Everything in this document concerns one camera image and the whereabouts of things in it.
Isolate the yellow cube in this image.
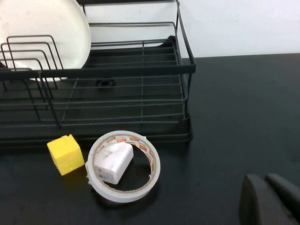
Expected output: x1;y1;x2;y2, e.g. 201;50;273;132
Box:
46;133;86;176

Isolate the white charger plug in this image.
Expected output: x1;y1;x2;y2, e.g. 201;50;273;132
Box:
93;142;135;186

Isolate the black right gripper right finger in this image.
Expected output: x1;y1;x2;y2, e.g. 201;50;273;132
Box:
265;172;300;223

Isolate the black round drain spout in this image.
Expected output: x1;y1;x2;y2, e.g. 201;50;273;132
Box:
95;79;116;88

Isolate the white tape roll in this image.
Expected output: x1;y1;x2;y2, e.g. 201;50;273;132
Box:
85;130;162;203

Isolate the black plastic drip tray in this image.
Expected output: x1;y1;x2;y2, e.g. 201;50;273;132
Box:
0;35;194;148

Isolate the black wire dish rack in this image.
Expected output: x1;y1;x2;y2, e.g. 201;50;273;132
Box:
0;0;196;148

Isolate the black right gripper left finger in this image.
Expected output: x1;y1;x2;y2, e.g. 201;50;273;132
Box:
238;173;299;225

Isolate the white round plate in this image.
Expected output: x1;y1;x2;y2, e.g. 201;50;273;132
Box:
0;0;92;82

